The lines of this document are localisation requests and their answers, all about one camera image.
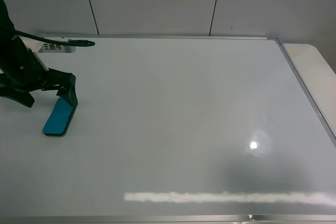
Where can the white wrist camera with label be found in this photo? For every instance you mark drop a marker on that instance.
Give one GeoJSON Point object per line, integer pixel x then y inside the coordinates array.
{"type": "Point", "coordinates": [38, 47]}

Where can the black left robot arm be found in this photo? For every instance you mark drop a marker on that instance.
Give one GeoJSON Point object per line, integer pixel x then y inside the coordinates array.
{"type": "Point", "coordinates": [5, 22]}

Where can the teal whiteboard eraser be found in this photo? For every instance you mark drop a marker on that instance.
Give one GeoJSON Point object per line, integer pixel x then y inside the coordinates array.
{"type": "Point", "coordinates": [60, 118]}

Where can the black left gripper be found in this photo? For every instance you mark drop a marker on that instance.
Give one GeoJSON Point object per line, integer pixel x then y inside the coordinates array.
{"type": "Point", "coordinates": [23, 72]}

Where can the white whiteboard with aluminium frame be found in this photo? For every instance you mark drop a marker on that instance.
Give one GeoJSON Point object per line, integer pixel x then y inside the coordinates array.
{"type": "Point", "coordinates": [172, 130]}

